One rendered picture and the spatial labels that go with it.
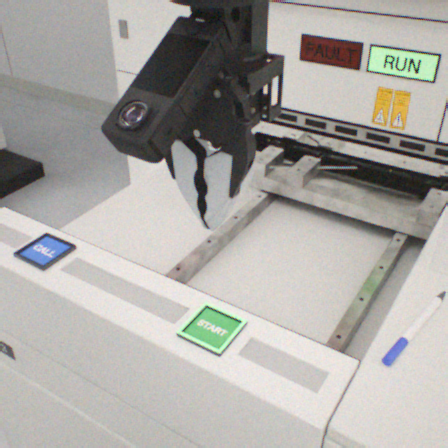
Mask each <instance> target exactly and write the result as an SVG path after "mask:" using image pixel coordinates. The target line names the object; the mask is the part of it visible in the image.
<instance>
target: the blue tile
mask: <svg viewBox="0 0 448 448"><path fill-rule="evenodd" d="M69 247H70V246H67V245H65V244H61V243H59V242H57V241H55V240H53V239H50V238H48V237H46V238H44V239H43V240H41V241H40V242H38V243H36V244H33V245H32V246H30V247H29V248H27V249H25V250H24V251H23V252H22V253H20V254H22V255H23V256H25V257H27V258H29V259H31V260H33V261H35V262H37V263H39V264H41V265H45V264H46V263H48V262H49V261H51V260H52V259H54V258H55V257H57V256H58V255H59V254H60V253H61V252H63V251H64V250H66V249H67V248H69Z"/></svg>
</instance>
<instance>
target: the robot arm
mask: <svg viewBox="0 0 448 448"><path fill-rule="evenodd" d="M169 1H170V2H172V3H175V4H179V5H184V6H190V12H191V13H190V16H189V17H184V16H179V17H177V19H176V20H175V21H174V23H173V24H172V26H171V27H170V28H169V30H167V32H166V33H165V35H164V36H163V39H162V40H161V42H160V43H159V45H158V46H157V47H156V49H155V50H154V52H153V53H152V54H151V56H150V57H149V59H148V60H147V62H145V63H144V65H143V66H142V68H141V69H140V71H139V72H138V75H137V76H136V78H135V79H134V80H133V82H132V83H131V85H130V86H129V88H128V89H127V90H126V91H125V92H124V94H123V95H122V97H121V98H120V99H119V101H118V102H117V104H116V105H115V106H114V109H113V111H112V112H111V114H110V115H109V116H108V117H107V118H106V120H105V121H104V123H103V124H102V126H101V130H102V132H103V134H104V135H105V137H106V138H107V139H108V140H109V141H110V143H111V144H113V145H114V146H115V148H116V149H117V151H118V152H120V153H123V154H126V155H129V156H132V157H134V158H137V159H140V160H143V161H145V162H147V163H151V164H157V163H160V162H162V161H163V159H164V158H165V161H166V163H167V166H168V168H169V171H170V172H171V177H172V179H174V180H175V181H176V184H177V186H178V188H179V190H180V192H181V194H182V196H183V197H184V198H185V200H186V201H187V203H188V204H189V206H190V208H191V209H192V211H193V212H194V214H195V217H196V218H197V219H198V220H199V222H200V223H201V225H202V226H203V227H204V228H205V229H210V230H211V231H214V230H215V229H216V228H218V227H219V225H220V224H221V223H222V222H223V221H224V220H225V219H227V218H228V216H229V215H230V213H231V211H232V209H233V207H234V205H235V203H236V201H237V199H238V197H239V196H240V194H241V193H242V192H243V189H244V188H245V187H246V186H247V184H248V183H249V182H250V180H251V178H252V176H253V173H254V163H253V162H254V159H255V155H256V148H257V142H256V139H255V137H254V135H253V133H252V131H251V129H252V128H253V127H255V126H256V125H257V124H259V123H261V121H262V120H263V108H264V107H266V106H267V116H266V122H268V123H269V122H271V121H273V120H274V119H276V118H277V117H278V116H280V115H281V106H282V91H283V75H284V60H285V56H283V55H277V54H272V53H269V52H268V50H267V44H268V21H269V0H169ZM268 60H271V61H270V62H268ZM277 76H278V89H277V103H276V104H274V105H273V106H271V96H272V79H273V78H275V77H277ZM266 85H268V94H264V87H265V86H266ZM208 142H210V143H211V145H212V147H213V149H219V148H220V149H219V150H211V149H209V147H208ZM208 186H209V189H208ZM207 190H208V192H207Z"/></svg>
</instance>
